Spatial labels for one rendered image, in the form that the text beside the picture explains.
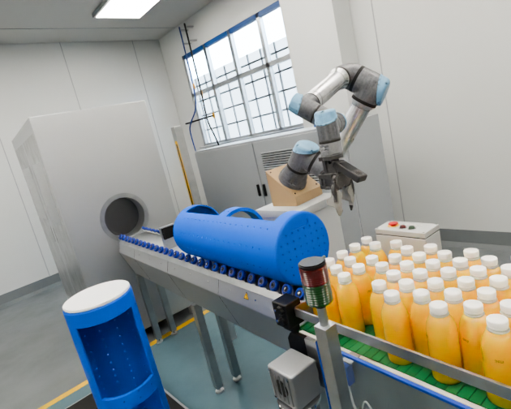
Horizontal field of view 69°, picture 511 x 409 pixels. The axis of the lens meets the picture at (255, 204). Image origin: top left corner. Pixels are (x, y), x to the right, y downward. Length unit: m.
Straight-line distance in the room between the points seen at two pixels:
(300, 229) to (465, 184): 2.81
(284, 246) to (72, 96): 5.47
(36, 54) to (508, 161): 5.99
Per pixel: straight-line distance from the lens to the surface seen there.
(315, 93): 1.48
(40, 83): 6.44
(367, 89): 1.70
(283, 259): 1.37
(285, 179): 1.90
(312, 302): 0.87
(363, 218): 3.16
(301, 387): 1.24
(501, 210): 4.04
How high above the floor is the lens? 1.58
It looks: 12 degrees down
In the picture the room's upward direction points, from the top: 13 degrees counter-clockwise
